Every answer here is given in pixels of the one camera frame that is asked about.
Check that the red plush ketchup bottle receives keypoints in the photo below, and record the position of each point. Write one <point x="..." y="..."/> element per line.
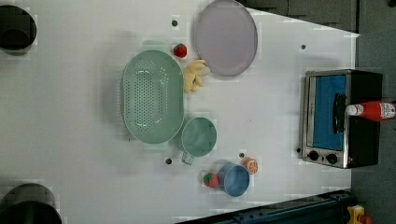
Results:
<point x="374" y="110"/>

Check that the black robot base lower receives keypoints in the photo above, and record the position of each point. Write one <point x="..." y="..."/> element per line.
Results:
<point x="29" y="204"/>

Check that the black robot base upper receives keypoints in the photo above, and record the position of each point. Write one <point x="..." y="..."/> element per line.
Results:
<point x="18" y="29"/>

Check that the black silver toaster oven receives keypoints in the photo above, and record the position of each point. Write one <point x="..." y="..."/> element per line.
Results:
<point x="330" y="136"/>

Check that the green measuring cup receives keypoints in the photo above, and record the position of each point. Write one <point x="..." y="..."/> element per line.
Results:
<point x="198" y="138"/>

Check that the yellow plush banana bunch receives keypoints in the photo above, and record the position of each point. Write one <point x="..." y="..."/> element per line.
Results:
<point x="193" y="74"/>

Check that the green oval colander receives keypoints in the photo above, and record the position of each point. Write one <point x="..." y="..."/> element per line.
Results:
<point x="152" y="96"/>

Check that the red plush strawberry upper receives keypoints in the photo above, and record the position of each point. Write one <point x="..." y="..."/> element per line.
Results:
<point x="180" y="50"/>

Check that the red plush strawberry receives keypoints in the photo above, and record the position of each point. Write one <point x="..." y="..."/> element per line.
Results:
<point x="180" y="50"/>
<point x="211" y="180"/>

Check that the red plush strawberry lower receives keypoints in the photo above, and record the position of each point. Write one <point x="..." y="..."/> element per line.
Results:
<point x="211" y="180"/>

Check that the orange plush slice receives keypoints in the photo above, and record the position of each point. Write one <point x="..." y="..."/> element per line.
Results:
<point x="251" y="165"/>

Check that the blue small cup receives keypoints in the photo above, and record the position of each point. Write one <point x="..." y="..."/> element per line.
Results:
<point x="234" y="179"/>

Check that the lavender round plate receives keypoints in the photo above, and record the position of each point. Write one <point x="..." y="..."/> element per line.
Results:
<point x="226" y="37"/>

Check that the yellow orange toy object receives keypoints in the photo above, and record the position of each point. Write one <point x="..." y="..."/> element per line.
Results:
<point x="358" y="216"/>

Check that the dark blue metal frame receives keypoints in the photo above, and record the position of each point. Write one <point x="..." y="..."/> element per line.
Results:
<point x="326" y="208"/>

